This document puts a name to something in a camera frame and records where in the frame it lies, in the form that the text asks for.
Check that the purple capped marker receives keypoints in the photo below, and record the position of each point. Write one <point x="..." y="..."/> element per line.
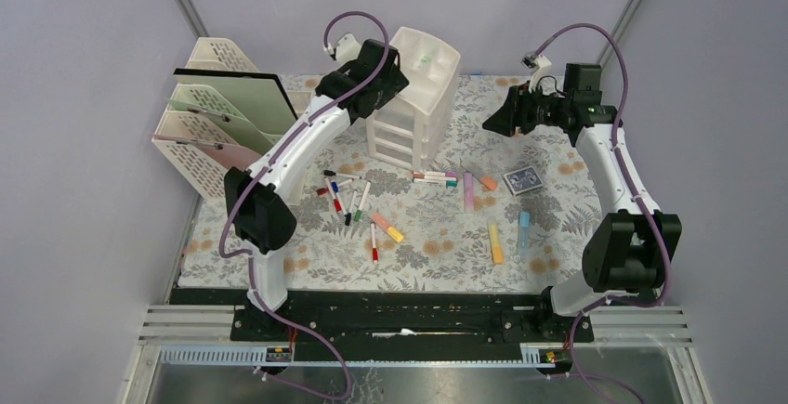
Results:
<point x="434" y="174"/>

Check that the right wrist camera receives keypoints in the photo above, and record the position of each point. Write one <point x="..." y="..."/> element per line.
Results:
<point x="540" y="67"/>

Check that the pink clipboard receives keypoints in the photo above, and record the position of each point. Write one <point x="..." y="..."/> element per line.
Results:
<point x="226" y="154"/>

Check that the floral patterned table mat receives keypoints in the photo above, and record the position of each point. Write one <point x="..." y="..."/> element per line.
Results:
<point x="446" y="249"/>

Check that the white plastic drawer organizer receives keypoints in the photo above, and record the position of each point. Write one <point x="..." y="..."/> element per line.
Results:
<point x="408" y="131"/>

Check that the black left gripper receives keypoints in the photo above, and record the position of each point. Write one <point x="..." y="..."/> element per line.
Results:
<point x="392" y="86"/>

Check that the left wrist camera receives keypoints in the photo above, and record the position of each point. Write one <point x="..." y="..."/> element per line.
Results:
<point x="346" y="49"/>

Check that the teal capped marker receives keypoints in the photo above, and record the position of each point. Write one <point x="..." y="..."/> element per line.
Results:
<point x="444" y="183"/>

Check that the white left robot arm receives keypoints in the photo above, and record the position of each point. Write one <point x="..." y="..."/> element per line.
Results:
<point x="255" y="196"/>

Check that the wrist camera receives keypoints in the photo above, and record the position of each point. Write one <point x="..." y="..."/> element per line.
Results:
<point x="540" y="67"/>
<point x="346" y="49"/>

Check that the white perforated file rack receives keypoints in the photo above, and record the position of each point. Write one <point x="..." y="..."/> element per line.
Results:
<point x="206" y="176"/>

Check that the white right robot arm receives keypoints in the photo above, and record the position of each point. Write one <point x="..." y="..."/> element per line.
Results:
<point x="632" y="248"/>

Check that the blue playing card box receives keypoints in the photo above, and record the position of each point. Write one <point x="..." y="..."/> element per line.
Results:
<point x="523" y="180"/>

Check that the blue highlighter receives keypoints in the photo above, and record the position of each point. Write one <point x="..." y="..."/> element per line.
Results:
<point x="523" y="234"/>

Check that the white binder folder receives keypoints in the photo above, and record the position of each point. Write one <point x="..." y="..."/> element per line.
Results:
<point x="259" y="96"/>

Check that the pink yellow highlighter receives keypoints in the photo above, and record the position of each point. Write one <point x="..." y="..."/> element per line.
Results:
<point x="387" y="227"/>

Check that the green clipboard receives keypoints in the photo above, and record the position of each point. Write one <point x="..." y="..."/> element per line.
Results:
<point x="209" y="116"/>

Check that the black tipped marker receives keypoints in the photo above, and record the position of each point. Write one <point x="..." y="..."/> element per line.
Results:
<point x="350" y="208"/>

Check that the blue capped marker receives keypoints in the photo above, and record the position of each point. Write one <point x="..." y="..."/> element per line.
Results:
<point x="341" y="184"/>

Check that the red marker pen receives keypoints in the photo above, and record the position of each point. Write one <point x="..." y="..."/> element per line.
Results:
<point x="374" y="250"/>

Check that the yellow orange highlighter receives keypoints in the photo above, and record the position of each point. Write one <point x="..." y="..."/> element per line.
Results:
<point x="495" y="243"/>

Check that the green capped marker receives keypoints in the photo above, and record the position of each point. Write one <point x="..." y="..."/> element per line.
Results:
<point x="360" y="207"/>

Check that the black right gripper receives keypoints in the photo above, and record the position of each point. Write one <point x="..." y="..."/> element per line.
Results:
<point x="515" y="112"/>

